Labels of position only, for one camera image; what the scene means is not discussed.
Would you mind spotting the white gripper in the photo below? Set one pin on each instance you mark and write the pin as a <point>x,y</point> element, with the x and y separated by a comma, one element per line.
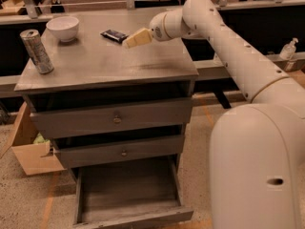
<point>157,28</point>

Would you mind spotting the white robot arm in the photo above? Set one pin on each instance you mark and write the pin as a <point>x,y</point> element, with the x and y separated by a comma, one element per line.
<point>256,148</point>

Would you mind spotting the grey wooden drawer cabinet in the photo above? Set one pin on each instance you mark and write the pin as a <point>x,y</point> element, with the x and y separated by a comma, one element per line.
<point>94,71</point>

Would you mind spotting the grey top drawer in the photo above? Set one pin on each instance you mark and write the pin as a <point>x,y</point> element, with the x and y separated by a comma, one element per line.
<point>113,118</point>

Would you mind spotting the grey middle drawer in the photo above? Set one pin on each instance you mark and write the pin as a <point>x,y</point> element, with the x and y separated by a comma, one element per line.
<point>120,151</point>

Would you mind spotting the grey open bottom drawer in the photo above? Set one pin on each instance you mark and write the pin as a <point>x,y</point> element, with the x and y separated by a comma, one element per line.
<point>137,194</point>

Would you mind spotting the white ceramic bowl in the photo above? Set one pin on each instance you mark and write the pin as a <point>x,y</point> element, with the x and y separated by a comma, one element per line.
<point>64,28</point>

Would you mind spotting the silver drink can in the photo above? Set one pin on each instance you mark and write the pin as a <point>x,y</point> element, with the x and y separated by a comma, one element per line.
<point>36,50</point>

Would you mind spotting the clear pump sanitizer bottle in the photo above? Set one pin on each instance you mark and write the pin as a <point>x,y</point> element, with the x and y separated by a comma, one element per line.
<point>288,50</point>

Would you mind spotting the brown cardboard box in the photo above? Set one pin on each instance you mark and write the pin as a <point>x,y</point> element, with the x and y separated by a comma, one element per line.
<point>34,158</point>

